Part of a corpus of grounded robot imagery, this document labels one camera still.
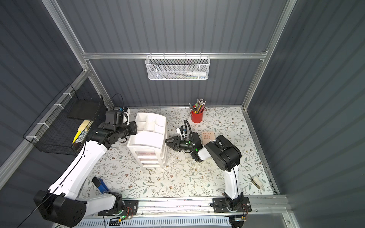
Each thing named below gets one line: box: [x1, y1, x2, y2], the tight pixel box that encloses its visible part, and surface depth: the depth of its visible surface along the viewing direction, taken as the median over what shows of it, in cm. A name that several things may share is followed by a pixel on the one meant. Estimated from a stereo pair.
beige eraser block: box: [250, 176, 263, 190], surface depth 81 cm
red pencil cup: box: [190, 107, 208, 124], surface depth 114 cm
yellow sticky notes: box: [72, 120, 91, 144], surface depth 75 cm
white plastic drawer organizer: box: [126, 112, 168, 168], surface depth 79 cm
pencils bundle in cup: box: [188, 97, 207, 114], surface depth 104 cm
